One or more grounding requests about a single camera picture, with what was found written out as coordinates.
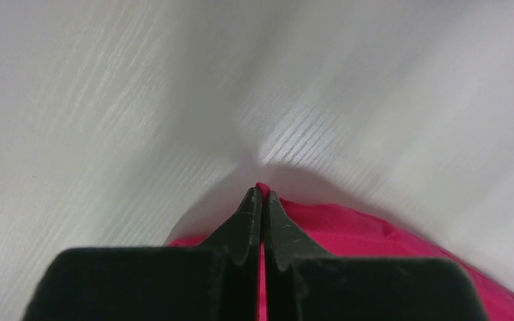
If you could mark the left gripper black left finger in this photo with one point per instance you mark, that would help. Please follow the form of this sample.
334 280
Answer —
215 280

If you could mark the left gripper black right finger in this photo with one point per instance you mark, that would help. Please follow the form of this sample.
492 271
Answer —
304 281

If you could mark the red t shirt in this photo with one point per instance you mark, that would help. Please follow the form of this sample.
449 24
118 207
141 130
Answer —
348 233

